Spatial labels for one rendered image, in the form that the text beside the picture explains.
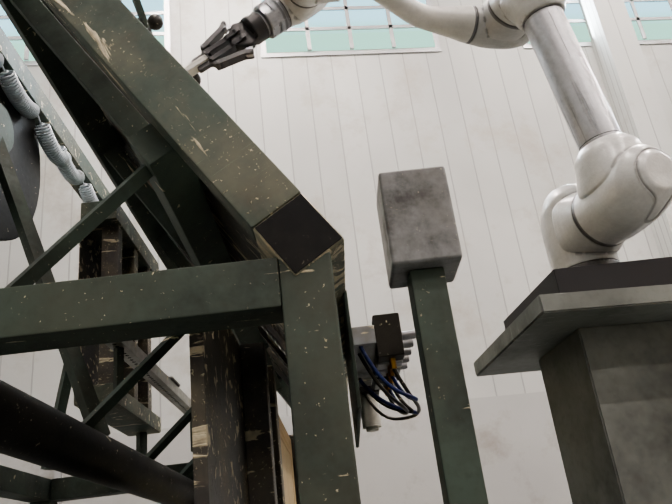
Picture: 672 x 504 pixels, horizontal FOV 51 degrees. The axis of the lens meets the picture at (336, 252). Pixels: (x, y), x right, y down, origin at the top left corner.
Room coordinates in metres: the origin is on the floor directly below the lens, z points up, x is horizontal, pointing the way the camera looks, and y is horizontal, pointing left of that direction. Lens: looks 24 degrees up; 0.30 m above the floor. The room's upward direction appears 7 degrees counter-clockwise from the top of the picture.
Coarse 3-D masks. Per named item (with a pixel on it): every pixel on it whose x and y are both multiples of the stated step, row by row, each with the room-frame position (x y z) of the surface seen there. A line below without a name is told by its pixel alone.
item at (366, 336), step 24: (360, 336) 1.37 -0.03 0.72; (384, 336) 1.39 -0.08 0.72; (408, 336) 1.40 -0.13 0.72; (360, 360) 1.49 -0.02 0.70; (384, 360) 1.42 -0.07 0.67; (408, 360) 1.59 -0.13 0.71; (360, 384) 1.71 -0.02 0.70; (384, 384) 1.64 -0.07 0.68; (360, 408) 1.35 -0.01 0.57; (408, 408) 1.54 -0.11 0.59
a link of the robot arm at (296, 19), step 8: (280, 0) 1.33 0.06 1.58; (288, 0) 1.32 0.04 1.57; (288, 8) 1.34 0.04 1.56; (296, 8) 1.34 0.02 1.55; (304, 8) 1.33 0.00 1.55; (312, 8) 1.34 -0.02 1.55; (320, 8) 1.38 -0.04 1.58; (296, 16) 1.36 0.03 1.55; (304, 16) 1.37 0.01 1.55; (312, 16) 1.41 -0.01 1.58; (296, 24) 1.40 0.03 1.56
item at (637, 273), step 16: (560, 272) 1.40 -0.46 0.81; (576, 272) 1.40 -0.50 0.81; (592, 272) 1.41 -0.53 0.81; (608, 272) 1.41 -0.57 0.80; (624, 272) 1.42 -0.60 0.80; (640, 272) 1.42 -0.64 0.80; (656, 272) 1.43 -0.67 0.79; (544, 288) 1.46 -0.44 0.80; (560, 288) 1.40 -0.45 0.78; (576, 288) 1.40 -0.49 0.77; (592, 288) 1.41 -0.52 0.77; (608, 288) 1.41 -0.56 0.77; (528, 304) 1.57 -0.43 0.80; (512, 320) 1.68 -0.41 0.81
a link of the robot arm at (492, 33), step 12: (480, 12) 1.48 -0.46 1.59; (492, 12) 1.46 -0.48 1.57; (480, 24) 1.49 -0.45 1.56; (492, 24) 1.48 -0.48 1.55; (504, 24) 1.47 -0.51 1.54; (480, 36) 1.52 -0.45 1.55; (492, 36) 1.51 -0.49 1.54; (504, 36) 1.51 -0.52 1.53; (516, 36) 1.52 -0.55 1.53; (492, 48) 1.57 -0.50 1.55; (504, 48) 1.57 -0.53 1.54
